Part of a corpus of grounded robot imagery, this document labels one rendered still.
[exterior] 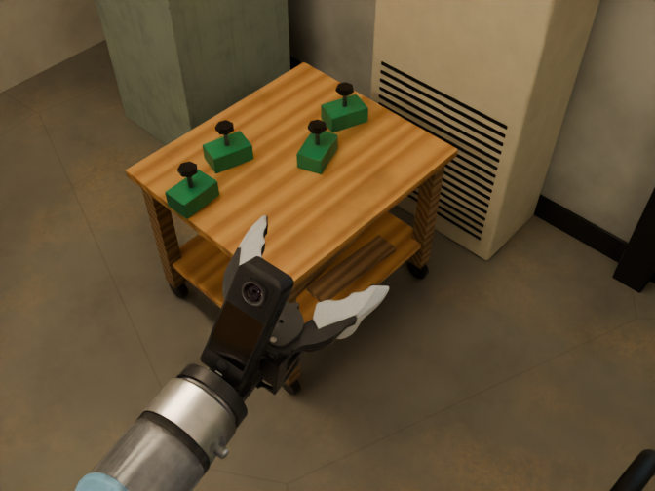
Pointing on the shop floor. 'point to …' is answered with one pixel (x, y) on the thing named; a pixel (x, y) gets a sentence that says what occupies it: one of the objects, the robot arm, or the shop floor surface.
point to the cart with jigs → (296, 191)
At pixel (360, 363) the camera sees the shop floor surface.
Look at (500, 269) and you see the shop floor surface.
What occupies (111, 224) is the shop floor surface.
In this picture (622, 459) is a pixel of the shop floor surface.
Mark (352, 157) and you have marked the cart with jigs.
